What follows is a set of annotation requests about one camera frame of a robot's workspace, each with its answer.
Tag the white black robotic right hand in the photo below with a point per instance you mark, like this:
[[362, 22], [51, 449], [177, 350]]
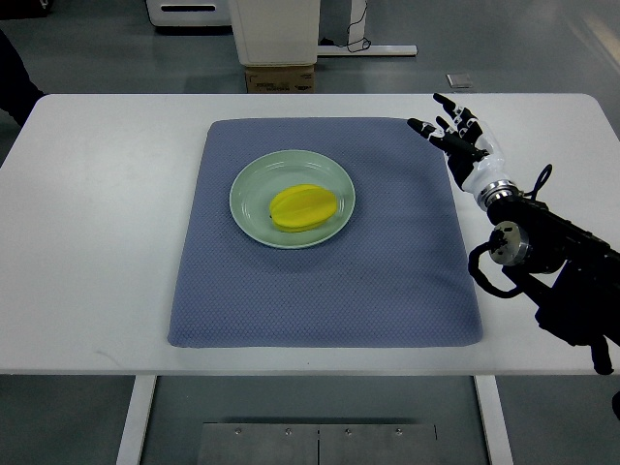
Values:
[[473, 155]]

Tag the yellow starfruit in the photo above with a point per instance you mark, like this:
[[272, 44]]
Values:
[[302, 207]]

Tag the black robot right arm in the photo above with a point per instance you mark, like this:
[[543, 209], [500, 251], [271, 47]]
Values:
[[570, 274]]

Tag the grey floor outlet plate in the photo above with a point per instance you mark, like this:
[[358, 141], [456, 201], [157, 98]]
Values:
[[459, 80]]

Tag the light green plate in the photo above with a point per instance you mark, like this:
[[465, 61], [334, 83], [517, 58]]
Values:
[[260, 181]]

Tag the white desk leg base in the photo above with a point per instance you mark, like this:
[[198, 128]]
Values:
[[357, 44]]

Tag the blue textured mat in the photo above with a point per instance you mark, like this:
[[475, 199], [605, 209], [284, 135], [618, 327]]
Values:
[[394, 277]]

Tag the brown cardboard box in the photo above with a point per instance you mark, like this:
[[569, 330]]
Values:
[[280, 80]]

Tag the white bin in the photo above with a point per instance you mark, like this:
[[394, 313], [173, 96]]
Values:
[[270, 33]]

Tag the right white table leg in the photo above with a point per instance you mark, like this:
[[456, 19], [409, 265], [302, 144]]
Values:
[[493, 422]]

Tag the white table leg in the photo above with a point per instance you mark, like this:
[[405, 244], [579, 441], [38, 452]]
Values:
[[136, 421], [493, 422]]

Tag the white appliance with black slot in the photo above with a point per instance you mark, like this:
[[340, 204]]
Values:
[[188, 13]]

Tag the left white table leg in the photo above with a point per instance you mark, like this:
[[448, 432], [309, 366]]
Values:
[[136, 421]]

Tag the dark object at left edge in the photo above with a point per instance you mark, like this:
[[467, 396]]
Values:
[[19, 94]]

